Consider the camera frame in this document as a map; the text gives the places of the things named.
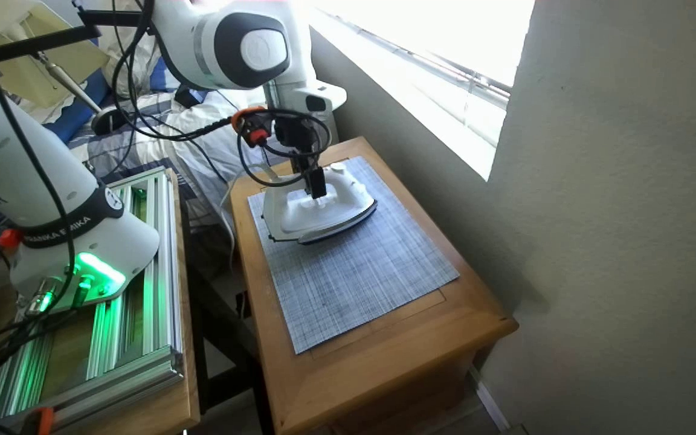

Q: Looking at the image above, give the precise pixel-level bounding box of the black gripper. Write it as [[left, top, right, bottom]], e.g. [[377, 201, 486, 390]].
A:
[[271, 112, 328, 202]]

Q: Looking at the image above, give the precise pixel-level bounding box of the white clothes iron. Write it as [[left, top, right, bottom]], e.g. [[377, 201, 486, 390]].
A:
[[257, 160, 378, 246]]

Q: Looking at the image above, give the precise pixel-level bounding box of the grey woven placemat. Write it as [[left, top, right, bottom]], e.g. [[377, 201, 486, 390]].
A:
[[247, 155, 464, 358]]

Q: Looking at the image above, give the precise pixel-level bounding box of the window with white blinds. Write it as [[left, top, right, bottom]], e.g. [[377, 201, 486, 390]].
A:
[[306, 0, 535, 183]]

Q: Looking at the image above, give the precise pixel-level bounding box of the wooden side table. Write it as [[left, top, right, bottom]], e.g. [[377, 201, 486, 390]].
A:
[[225, 134, 522, 435]]

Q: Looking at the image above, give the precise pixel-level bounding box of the black round stand base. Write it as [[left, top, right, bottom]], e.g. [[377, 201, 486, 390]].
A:
[[92, 103, 134, 137]]

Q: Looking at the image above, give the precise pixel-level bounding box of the blue fabric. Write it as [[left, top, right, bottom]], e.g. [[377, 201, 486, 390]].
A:
[[42, 94, 114, 147]]

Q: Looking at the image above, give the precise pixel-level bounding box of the olive green board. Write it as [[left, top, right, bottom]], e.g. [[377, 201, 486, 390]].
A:
[[0, 0, 114, 124]]

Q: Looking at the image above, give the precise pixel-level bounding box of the white baseboard strip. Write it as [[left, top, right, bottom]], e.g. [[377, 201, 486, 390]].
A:
[[474, 379, 512, 435]]

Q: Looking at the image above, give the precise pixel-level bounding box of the small orange clip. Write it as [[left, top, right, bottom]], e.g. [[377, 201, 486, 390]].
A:
[[0, 224, 23, 253]]

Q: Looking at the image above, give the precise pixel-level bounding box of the orange cable clip at wrist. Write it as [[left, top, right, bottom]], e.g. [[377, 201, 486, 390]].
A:
[[228, 106, 274, 149]]

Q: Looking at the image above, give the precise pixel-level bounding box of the black stand frame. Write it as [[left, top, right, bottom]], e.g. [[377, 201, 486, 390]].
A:
[[181, 201, 272, 415]]

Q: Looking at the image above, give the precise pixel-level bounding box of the aluminium rail base frame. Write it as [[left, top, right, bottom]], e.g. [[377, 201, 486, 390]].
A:
[[0, 165, 189, 425]]

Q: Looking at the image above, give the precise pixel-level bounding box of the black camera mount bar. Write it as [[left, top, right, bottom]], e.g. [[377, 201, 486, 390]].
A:
[[0, 4, 151, 65]]

